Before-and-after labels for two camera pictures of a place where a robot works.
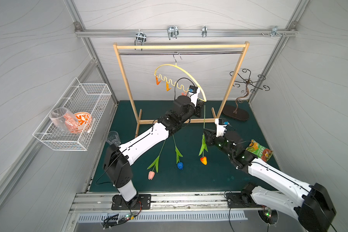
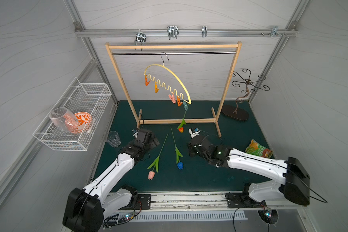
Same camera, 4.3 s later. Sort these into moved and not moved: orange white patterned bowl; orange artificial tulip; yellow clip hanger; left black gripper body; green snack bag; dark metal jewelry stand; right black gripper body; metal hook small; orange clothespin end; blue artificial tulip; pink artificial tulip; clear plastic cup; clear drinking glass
Moved: orange clothespin end; yellow clip hanger; orange artificial tulip; right black gripper body; left black gripper body
Not moved: metal hook small; clear drinking glass; pink artificial tulip; dark metal jewelry stand; blue artificial tulip; green snack bag; clear plastic cup; orange white patterned bowl
